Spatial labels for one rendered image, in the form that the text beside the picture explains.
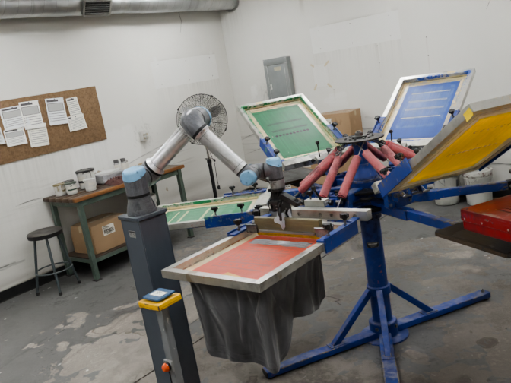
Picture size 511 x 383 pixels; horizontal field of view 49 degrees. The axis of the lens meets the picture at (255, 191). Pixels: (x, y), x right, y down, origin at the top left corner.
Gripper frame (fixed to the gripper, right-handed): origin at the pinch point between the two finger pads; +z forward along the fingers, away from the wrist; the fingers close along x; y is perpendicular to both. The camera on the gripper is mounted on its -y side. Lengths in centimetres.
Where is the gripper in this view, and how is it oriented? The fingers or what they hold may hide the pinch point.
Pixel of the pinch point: (287, 226)
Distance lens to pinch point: 287.1
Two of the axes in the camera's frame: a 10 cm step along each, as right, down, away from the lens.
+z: 1.6, 9.6, 2.1
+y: -7.7, -0.1, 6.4
